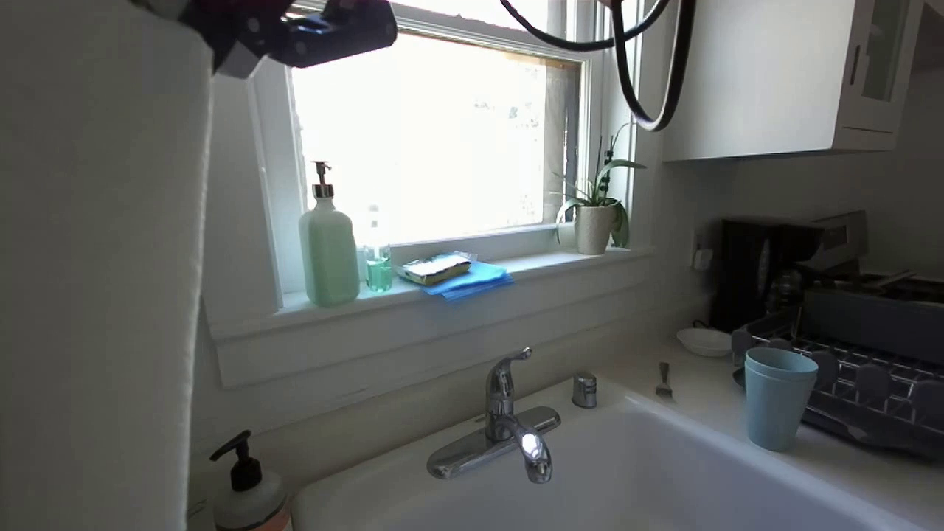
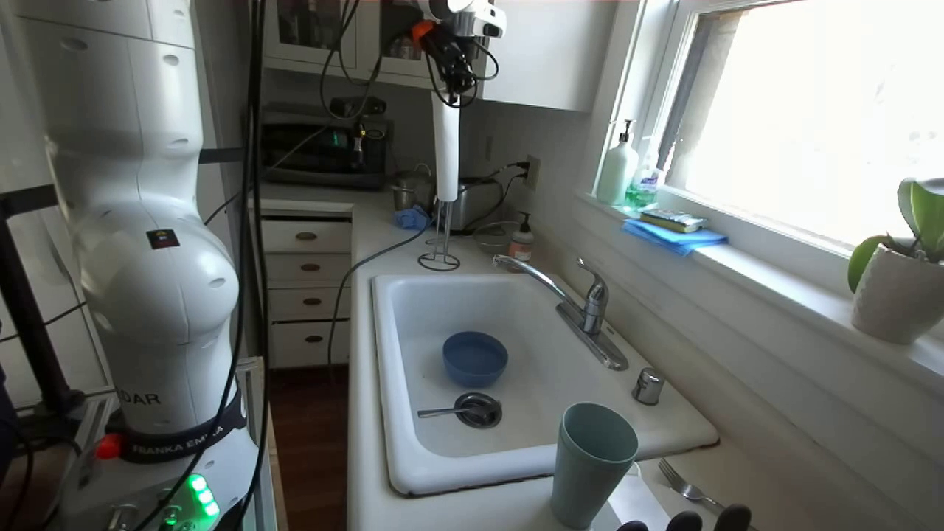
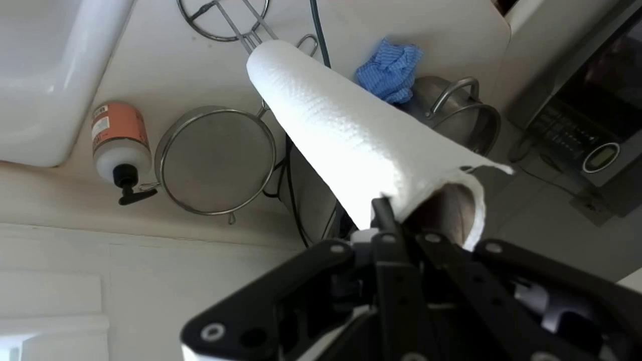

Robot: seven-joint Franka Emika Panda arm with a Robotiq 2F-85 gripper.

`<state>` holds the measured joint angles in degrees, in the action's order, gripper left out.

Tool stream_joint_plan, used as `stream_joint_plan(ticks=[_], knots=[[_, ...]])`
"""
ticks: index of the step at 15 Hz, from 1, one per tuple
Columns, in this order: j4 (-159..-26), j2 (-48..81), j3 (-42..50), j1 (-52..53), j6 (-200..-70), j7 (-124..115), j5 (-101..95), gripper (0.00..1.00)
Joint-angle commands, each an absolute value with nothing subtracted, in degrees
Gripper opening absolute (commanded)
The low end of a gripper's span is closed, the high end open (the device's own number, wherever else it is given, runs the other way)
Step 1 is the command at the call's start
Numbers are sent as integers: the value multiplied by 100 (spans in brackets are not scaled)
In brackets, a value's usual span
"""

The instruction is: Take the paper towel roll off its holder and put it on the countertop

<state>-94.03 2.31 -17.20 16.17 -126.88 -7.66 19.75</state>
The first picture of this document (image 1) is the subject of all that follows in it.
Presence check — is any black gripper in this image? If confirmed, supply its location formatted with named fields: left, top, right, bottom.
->
left=180, top=0, right=401, bottom=78

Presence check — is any white paper towel roll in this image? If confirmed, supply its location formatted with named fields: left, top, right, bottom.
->
left=0, top=0, right=218, bottom=531

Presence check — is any green soap pump bottle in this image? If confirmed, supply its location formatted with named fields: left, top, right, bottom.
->
left=298, top=161, right=364, bottom=311

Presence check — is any small teal bottle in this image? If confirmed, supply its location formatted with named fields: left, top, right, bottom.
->
left=358, top=245, right=395, bottom=296

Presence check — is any grey and white sponge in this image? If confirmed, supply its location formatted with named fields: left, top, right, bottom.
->
left=399, top=251, right=475, bottom=289

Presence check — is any flat blue cloth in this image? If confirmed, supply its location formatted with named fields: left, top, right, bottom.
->
left=423, top=261, right=513, bottom=305

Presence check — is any green leafy plant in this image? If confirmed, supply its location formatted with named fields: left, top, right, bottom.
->
left=559, top=127, right=646, bottom=249

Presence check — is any white plant pot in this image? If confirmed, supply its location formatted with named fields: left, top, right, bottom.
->
left=572, top=205, right=621, bottom=258

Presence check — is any orange soap bottle black pump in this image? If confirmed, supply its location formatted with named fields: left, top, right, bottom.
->
left=208, top=429, right=293, bottom=531

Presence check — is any chrome sink faucet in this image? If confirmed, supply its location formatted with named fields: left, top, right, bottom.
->
left=426, top=346, right=563, bottom=488

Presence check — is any chrome sprayer cap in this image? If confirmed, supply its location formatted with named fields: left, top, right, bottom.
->
left=571, top=369, right=602, bottom=414

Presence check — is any white upper cabinet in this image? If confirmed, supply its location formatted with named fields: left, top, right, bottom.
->
left=658, top=0, right=926, bottom=166

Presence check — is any white bowl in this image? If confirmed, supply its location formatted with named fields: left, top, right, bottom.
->
left=677, top=326, right=736, bottom=360

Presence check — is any black coffee maker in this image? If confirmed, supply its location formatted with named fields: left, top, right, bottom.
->
left=709, top=215, right=839, bottom=338

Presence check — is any white sink basin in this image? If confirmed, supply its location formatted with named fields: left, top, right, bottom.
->
left=293, top=379, right=944, bottom=531

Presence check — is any teal plastic cup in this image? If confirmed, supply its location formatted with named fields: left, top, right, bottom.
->
left=740, top=346, right=821, bottom=456

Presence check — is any white window frame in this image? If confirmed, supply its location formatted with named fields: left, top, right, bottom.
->
left=200, top=0, right=653, bottom=327

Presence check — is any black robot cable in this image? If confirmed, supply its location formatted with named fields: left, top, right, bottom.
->
left=500, top=0, right=700, bottom=137

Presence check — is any white wall outlet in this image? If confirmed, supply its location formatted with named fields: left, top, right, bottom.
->
left=689, top=239, right=715, bottom=277

